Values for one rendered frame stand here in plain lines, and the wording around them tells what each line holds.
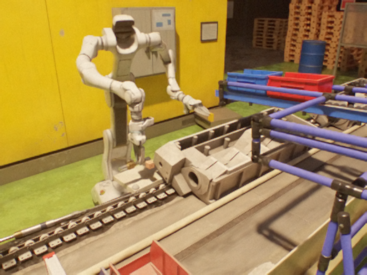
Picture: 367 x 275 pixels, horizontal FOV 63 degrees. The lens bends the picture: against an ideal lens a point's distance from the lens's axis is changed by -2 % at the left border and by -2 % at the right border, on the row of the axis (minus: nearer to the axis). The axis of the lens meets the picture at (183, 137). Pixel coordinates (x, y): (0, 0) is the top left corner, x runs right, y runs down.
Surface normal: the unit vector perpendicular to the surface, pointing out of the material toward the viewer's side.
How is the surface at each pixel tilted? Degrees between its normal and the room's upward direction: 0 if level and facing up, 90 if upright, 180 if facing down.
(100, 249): 0
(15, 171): 90
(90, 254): 0
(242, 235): 0
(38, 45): 90
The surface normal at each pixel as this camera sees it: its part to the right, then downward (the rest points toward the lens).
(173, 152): 0.02, -0.59
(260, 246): 0.00, -0.91
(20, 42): 0.64, 0.31
